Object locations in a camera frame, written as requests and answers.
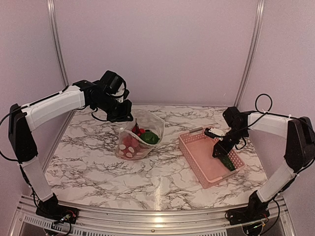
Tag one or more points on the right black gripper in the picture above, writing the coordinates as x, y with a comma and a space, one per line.
223, 149

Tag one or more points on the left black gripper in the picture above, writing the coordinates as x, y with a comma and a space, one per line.
123, 116

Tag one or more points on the dark green cucumber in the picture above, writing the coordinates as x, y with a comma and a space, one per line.
227, 163

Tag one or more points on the bunch of red strawberries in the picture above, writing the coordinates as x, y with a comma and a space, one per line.
137, 130

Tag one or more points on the pink plastic basket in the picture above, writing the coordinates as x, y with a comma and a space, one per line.
197, 148

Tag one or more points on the clear zip top bag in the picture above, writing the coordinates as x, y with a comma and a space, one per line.
147, 121

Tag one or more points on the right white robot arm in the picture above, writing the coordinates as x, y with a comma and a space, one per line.
265, 171

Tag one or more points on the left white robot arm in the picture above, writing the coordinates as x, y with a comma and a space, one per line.
23, 120

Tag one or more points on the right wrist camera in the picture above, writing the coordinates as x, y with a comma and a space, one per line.
214, 133

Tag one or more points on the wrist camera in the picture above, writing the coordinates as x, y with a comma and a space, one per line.
122, 93
214, 133

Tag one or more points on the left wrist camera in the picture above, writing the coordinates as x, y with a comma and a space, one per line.
122, 93

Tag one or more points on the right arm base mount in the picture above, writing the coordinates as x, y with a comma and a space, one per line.
255, 210

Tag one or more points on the front aluminium rail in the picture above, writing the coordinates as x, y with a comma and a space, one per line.
101, 221

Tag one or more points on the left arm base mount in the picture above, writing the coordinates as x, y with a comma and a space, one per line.
53, 210

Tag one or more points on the left aluminium frame post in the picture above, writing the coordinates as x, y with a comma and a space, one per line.
56, 40

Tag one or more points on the aluminium frame post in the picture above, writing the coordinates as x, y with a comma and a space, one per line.
56, 40
251, 53

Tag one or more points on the right aluminium frame post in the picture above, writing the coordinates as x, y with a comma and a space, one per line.
251, 53

